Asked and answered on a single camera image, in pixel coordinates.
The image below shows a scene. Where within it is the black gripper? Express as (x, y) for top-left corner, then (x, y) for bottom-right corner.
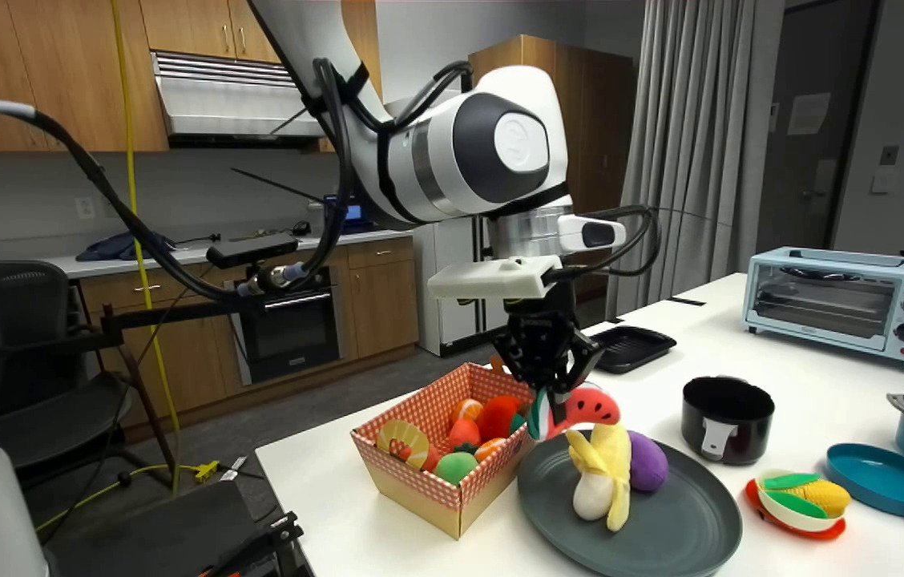
(489, 295), (605, 429)

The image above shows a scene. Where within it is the watermelon slice plushie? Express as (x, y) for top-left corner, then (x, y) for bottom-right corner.
(526, 384), (625, 445)

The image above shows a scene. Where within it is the red round plushie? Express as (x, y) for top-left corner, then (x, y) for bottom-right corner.
(474, 394), (526, 444)

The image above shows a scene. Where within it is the yellow banana plushie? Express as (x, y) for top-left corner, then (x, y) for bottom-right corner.
(560, 419), (636, 536)

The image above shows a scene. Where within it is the small orange plushie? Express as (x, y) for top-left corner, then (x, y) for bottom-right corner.
(447, 394), (489, 451)

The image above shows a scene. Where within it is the white garlic plushie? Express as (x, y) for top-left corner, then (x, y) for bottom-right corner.
(567, 469), (618, 527)

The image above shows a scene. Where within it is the purple eggplant plushie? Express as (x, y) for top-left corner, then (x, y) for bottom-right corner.
(625, 428), (673, 498)

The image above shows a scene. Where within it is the green pear plushie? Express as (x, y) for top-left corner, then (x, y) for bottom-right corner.
(432, 450), (482, 488)

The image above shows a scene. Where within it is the orange checkered cardboard box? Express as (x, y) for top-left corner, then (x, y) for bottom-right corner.
(349, 361), (538, 542)

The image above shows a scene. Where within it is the lemon slice plushie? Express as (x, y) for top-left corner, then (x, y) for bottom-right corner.
(375, 418), (436, 475)

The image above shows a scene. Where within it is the gray round plate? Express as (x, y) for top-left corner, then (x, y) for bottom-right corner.
(512, 429), (748, 577)

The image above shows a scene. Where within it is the small red plate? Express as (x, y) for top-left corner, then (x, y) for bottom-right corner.
(739, 475), (854, 544)

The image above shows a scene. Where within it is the black square tray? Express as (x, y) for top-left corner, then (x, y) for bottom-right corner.
(585, 325), (680, 380)

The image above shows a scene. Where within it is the black mug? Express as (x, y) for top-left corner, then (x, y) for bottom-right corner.
(680, 371), (778, 473)

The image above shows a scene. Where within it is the green yellow toy food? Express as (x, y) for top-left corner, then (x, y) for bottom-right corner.
(753, 469), (854, 536)

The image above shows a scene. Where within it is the gray curtain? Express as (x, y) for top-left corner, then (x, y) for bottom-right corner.
(602, 0), (789, 320)

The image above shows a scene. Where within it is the black built-in oven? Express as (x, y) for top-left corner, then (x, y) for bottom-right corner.
(232, 262), (342, 389)

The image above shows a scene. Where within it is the light blue toaster oven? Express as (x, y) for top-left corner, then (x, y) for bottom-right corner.
(739, 244), (904, 380)

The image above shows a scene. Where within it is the teal frying pan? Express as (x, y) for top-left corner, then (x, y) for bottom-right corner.
(821, 440), (904, 552)

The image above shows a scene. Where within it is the black office chair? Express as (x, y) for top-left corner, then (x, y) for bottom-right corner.
(0, 256), (161, 507)

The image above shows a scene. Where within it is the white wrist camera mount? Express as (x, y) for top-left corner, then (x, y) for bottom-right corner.
(424, 252), (564, 305)

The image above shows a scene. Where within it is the black camera on boom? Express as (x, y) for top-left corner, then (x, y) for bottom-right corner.
(96, 232), (304, 337)

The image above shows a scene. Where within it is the yellow hanging hose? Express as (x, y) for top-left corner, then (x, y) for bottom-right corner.
(105, 0), (221, 481)

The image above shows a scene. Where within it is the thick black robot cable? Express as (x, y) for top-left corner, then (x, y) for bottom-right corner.
(0, 95), (262, 315)

